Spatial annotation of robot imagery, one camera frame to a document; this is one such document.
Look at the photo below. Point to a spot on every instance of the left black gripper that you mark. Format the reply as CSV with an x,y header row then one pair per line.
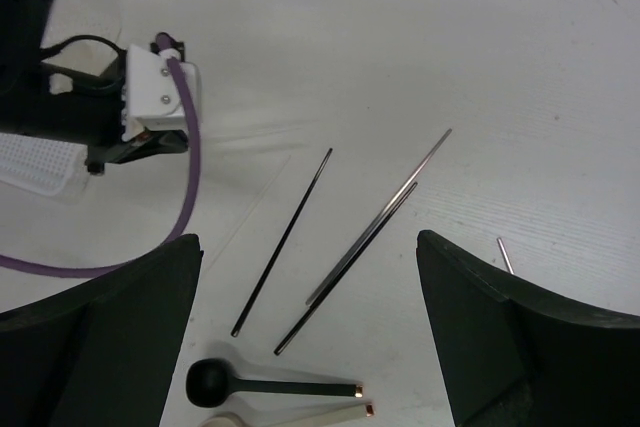
x,y
61,104

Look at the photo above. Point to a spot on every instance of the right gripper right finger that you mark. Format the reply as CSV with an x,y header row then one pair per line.
x,y
515,354

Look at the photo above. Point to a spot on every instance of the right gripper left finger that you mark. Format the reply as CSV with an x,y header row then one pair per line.
x,y
102,353

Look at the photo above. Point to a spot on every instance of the black thin chopstick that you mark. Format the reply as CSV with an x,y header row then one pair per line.
x,y
341,273

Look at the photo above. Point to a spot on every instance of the silver metal chopstick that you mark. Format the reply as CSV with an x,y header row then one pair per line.
x,y
378,218

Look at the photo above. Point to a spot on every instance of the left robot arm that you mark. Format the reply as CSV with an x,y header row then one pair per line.
x,y
23,25

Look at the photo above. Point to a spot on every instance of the white perforated flat tray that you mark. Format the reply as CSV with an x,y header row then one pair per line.
x,y
48,168

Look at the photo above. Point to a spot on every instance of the black spoon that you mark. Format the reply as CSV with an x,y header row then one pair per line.
x,y
210,382

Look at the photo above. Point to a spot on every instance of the cream spoon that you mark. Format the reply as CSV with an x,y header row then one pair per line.
x,y
328,417

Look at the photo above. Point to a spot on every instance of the white chopstick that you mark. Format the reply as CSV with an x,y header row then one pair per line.
x,y
254,203

